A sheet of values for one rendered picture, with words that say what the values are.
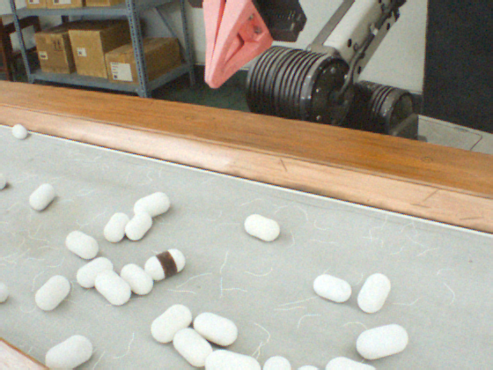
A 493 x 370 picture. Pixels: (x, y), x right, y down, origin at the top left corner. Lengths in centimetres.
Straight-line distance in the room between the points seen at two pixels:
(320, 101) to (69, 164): 36
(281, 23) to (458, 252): 26
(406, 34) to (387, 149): 193
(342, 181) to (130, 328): 25
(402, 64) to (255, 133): 196
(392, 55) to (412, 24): 19
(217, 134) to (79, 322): 29
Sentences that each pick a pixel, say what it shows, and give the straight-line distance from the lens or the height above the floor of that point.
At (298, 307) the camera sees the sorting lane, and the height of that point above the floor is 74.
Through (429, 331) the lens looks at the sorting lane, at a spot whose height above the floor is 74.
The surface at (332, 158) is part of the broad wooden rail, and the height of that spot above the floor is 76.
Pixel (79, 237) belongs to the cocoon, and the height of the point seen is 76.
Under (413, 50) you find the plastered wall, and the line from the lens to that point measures 249.
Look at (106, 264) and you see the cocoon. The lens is 45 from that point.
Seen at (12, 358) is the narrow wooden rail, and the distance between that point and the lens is 39.
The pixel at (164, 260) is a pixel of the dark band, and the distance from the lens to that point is 44.
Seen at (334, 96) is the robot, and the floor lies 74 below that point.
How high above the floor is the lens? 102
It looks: 31 degrees down
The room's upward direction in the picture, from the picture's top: 6 degrees counter-clockwise
